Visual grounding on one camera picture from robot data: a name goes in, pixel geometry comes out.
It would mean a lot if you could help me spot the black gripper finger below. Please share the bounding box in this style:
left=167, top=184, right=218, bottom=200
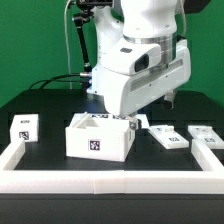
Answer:
left=129, top=117, right=139, bottom=130

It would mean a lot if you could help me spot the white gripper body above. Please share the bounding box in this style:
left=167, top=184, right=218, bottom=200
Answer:
left=101, top=41, right=191, bottom=118

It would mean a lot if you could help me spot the white cabinet body box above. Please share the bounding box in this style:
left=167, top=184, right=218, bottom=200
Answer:
left=65, top=112, right=135, bottom=162

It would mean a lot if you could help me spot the white door panel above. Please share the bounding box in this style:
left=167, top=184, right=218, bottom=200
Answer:
left=188, top=125, right=224, bottom=149
left=148, top=125, right=189, bottom=149

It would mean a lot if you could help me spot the small white cabinet top block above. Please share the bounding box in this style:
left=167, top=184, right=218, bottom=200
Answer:
left=10, top=114, right=39, bottom=142

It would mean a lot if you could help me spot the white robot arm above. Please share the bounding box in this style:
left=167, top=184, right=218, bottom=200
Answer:
left=90, top=0, right=191, bottom=125

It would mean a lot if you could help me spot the white fiducial marker sheet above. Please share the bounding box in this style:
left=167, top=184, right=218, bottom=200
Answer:
left=92, top=113, right=149, bottom=129

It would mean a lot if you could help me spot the black cable bundle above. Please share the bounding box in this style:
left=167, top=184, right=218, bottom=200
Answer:
left=29, top=73, right=93, bottom=90

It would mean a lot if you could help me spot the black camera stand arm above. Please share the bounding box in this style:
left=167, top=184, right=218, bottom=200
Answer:
left=72, top=0, right=113, bottom=72

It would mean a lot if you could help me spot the white hanging cable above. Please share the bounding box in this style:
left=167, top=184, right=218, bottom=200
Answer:
left=63, top=0, right=74, bottom=90

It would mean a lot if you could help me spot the white U-shaped fence frame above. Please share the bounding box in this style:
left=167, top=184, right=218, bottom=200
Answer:
left=0, top=139, right=224, bottom=194

